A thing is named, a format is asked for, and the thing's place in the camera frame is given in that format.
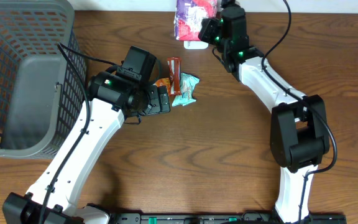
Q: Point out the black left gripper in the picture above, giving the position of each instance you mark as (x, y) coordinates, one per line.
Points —
(163, 99)

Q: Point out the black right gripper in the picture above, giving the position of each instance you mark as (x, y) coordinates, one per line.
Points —
(209, 25)

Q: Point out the orange Kleenex tissue pack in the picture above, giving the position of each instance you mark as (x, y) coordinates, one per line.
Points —
(163, 82)

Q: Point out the purple red tissue pack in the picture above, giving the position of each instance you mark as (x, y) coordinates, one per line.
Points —
(189, 15)

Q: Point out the green wet wipes packet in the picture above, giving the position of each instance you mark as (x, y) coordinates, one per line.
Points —
(187, 87)

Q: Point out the red snack bar wrapper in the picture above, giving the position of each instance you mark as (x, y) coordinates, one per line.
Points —
(174, 66)

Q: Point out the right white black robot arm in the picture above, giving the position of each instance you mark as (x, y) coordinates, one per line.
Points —
(299, 135)

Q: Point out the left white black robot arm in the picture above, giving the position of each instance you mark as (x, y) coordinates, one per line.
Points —
(53, 198)

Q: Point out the grey plastic mesh basket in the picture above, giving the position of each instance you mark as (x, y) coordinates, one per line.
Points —
(40, 77)

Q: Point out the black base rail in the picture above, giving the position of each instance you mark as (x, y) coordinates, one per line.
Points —
(135, 218)

